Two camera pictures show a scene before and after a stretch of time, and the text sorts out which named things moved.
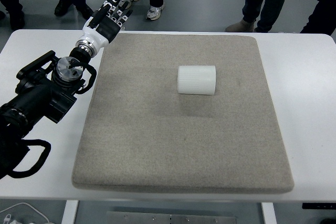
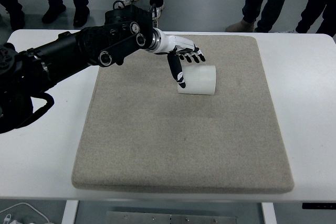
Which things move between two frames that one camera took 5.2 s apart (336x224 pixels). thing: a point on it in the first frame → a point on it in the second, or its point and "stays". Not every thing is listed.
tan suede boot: x=242 y=26 stays
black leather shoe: x=62 y=8 → x=53 y=13
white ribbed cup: x=197 y=79 stays
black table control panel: x=318 y=205 stays
